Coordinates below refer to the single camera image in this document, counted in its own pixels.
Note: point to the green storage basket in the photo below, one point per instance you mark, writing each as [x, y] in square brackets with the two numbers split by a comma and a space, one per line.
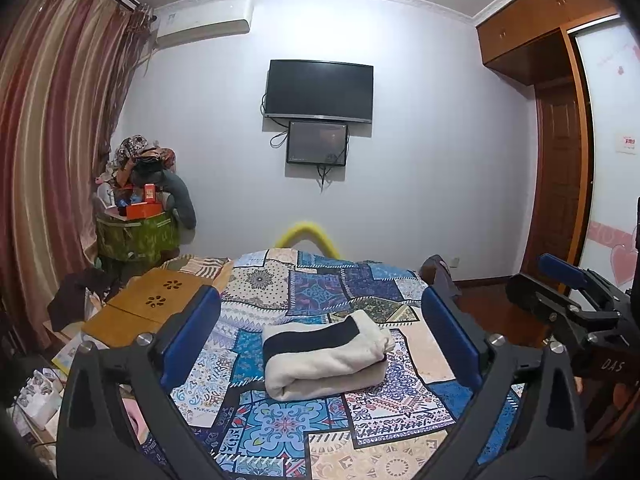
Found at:
[142, 240]

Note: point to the small black wall monitor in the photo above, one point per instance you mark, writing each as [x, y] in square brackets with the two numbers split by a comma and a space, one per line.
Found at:
[317, 143]

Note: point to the brown wooden door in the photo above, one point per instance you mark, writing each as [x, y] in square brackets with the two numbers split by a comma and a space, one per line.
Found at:
[559, 161]

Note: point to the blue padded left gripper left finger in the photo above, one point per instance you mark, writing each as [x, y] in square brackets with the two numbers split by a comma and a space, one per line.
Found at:
[183, 336]

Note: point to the wooden overhead cabinet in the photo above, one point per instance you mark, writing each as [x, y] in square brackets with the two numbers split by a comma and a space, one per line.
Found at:
[524, 42]

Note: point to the white air conditioner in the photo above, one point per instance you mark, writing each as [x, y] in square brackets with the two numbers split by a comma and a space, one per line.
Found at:
[208, 20]

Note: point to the striped pink curtain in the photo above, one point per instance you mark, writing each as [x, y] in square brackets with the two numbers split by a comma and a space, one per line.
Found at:
[66, 68]

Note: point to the wall mounted black television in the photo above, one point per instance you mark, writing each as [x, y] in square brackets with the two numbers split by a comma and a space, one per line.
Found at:
[308, 89]

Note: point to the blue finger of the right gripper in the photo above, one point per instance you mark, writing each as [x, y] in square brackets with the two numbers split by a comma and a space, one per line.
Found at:
[562, 271]

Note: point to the orange box in basket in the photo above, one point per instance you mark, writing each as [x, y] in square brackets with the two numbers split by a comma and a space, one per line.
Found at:
[143, 210]

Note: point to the wooden folding lap table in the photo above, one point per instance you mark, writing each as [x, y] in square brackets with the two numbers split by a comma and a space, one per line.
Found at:
[146, 303]

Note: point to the yellow foam tube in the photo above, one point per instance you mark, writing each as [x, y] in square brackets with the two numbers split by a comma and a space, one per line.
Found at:
[307, 230]

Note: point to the blue patchwork bedspread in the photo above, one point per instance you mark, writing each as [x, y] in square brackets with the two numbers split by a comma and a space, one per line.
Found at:
[388, 431]

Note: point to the white and black knit sweater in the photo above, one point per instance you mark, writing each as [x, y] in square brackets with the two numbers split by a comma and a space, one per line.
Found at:
[304, 362]

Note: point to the grey bag on floor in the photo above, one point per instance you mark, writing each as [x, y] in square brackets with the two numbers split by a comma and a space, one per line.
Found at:
[435, 273]

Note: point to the pink heart wall sticker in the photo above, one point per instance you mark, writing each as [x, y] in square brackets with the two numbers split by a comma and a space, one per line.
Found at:
[611, 251]

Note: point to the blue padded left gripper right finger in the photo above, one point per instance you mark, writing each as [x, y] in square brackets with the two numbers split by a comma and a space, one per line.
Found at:
[456, 346]

